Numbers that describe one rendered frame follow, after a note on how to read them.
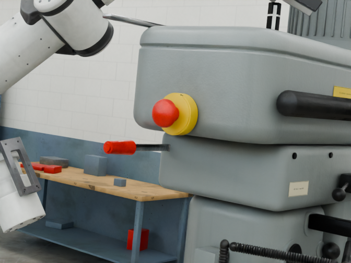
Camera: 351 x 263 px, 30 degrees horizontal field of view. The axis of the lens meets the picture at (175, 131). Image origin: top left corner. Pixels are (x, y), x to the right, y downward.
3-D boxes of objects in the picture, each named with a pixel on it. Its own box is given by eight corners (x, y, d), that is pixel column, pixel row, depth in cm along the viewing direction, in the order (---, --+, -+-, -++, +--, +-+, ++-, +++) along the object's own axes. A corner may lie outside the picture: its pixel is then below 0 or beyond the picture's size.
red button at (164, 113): (168, 129, 89) (172, 99, 89) (147, 126, 91) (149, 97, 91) (184, 129, 91) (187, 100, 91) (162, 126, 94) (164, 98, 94)
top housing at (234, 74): (257, 146, 86) (270, 24, 85) (114, 126, 102) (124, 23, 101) (390, 146, 122) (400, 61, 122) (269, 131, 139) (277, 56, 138)
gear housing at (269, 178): (280, 214, 94) (288, 145, 94) (153, 187, 109) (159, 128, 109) (372, 200, 120) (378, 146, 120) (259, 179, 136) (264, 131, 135)
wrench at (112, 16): (115, 18, 95) (116, 12, 95) (97, 18, 98) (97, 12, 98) (215, 39, 114) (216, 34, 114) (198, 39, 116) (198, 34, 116)
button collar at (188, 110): (187, 137, 91) (191, 94, 90) (154, 132, 94) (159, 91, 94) (196, 137, 92) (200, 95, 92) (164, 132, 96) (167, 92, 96)
